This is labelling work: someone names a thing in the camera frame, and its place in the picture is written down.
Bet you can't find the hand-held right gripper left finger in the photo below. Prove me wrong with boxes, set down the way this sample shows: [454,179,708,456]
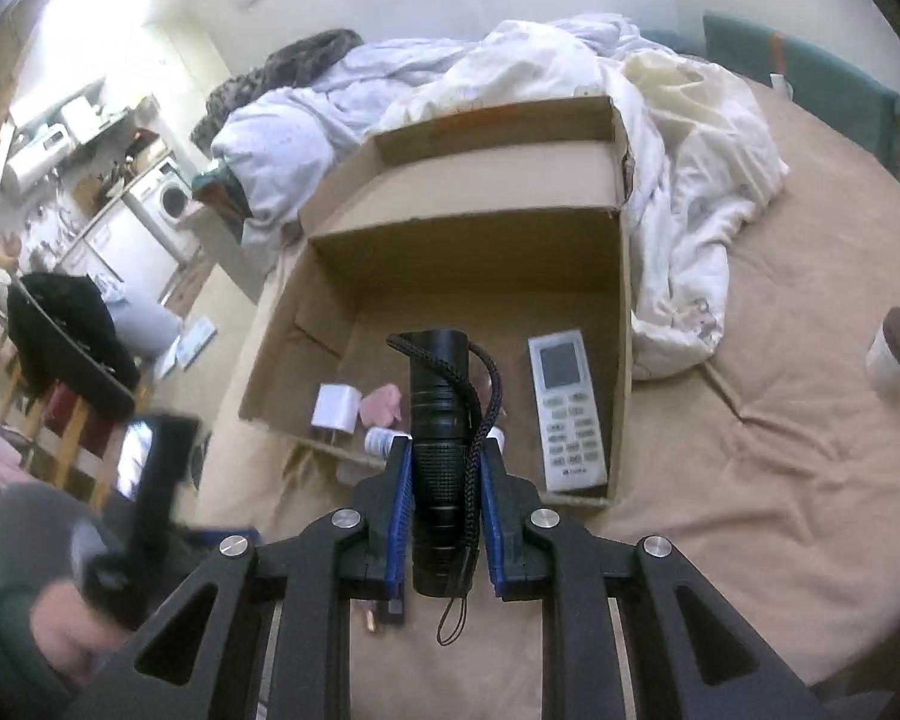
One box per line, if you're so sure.
[60,435,415,720]

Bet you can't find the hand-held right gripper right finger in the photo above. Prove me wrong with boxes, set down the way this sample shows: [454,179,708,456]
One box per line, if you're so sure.
[480,439,841,720]

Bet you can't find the black flashlight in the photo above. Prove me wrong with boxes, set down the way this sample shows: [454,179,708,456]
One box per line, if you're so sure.
[386,328,508,647]

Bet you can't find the pink case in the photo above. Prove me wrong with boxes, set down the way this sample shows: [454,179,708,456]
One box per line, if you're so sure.
[359,383,405,430]

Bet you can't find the white square charger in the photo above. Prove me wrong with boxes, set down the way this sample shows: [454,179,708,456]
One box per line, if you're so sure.
[310,383,362,441]

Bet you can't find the white remote control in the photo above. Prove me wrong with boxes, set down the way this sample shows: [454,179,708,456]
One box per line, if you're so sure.
[526,328,609,494]

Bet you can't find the cardboard box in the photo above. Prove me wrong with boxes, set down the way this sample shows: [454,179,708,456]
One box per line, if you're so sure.
[238,94,635,512]

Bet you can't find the person's left forearm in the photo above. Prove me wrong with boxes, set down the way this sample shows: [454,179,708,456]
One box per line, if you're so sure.
[0,583,72,720]

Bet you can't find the person's left hand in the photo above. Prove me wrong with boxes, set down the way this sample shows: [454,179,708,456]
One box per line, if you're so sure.
[26,577,132,692]

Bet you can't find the yellow wooden chair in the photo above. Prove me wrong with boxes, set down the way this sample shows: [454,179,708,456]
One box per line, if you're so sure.
[0,356,152,512]

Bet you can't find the person's grey pants leg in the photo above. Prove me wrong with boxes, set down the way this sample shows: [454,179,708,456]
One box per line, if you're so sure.
[0,482,125,595]

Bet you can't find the papers on floor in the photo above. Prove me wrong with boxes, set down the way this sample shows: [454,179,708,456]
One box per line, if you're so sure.
[152,316,219,377]

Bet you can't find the black jacket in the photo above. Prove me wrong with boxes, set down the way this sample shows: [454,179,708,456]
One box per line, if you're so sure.
[6,271,141,400]

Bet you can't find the brown door mat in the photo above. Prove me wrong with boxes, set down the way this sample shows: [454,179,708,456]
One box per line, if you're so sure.
[160,257,212,317]

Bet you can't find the white kitchen counter cabinet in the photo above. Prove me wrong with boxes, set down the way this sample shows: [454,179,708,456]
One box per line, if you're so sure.
[51,201,182,302]

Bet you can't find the bed with tan sheet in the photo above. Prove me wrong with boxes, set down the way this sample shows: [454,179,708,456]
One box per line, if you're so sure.
[193,75,900,720]

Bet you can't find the white washing machine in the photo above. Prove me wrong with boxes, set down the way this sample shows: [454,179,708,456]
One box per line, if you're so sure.
[123,157,197,257]

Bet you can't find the teal orange cloth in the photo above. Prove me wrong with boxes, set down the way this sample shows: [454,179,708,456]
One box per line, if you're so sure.
[190,167,254,242]

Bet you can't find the white water heater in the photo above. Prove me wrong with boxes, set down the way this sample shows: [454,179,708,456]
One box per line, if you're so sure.
[6,126,74,194]

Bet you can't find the cream blanket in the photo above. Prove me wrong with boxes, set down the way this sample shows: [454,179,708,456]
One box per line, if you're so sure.
[379,12,790,381]

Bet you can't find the white duvet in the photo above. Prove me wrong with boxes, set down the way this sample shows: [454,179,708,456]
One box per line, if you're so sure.
[212,41,500,250]

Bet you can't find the white jar with cork lid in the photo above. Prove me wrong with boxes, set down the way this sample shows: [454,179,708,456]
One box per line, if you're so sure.
[865,307,900,400]

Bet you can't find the camouflage blanket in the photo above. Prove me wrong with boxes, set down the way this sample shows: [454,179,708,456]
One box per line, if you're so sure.
[190,28,365,149]

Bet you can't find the green headboard cushion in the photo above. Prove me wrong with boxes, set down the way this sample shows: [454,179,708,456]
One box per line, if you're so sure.
[701,10,900,175]

